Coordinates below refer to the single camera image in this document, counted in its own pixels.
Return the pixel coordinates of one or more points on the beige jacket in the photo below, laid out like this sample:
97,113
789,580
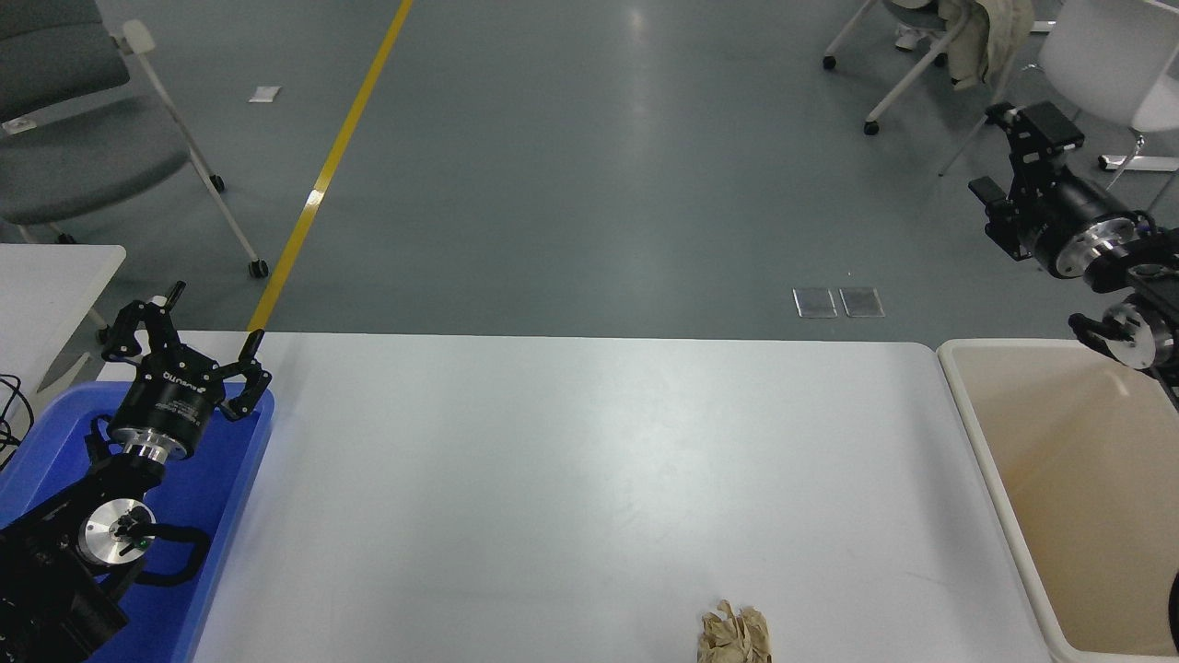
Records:
990,37

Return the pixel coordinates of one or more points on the metal floor plate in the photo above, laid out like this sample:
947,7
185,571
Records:
863,303
816,304

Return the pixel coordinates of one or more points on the large pale plastic bin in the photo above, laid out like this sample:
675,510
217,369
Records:
1087,497

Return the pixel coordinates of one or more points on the person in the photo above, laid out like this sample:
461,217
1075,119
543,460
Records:
910,39

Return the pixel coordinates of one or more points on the white shell chair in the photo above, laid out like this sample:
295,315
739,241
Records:
1105,55

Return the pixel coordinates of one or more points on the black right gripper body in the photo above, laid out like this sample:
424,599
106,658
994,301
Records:
1064,216

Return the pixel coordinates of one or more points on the white-framed rolling chair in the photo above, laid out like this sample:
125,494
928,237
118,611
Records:
912,77

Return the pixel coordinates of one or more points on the white side table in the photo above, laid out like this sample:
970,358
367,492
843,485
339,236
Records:
46,285

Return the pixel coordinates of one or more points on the white furniture base bar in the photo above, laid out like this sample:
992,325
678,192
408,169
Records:
1142,164

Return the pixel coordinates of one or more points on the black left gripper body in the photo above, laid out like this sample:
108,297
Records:
170,401

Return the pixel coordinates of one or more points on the crumpled tan paper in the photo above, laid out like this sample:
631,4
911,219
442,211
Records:
734,635

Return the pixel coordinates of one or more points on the blue plastic tray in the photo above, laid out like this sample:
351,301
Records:
207,497

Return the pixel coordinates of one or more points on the grey rolling chair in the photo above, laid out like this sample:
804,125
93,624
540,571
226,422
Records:
83,157

